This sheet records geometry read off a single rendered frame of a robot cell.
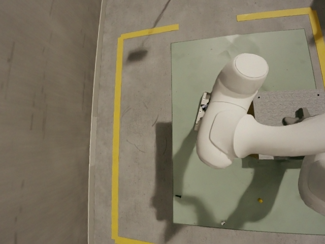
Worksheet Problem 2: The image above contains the white three-compartment bin rack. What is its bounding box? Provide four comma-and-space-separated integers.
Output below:
194, 92, 211, 131

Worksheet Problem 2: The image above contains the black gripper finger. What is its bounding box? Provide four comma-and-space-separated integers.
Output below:
201, 104, 209, 112

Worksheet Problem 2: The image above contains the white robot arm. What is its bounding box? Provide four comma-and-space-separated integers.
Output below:
196, 53, 325, 216

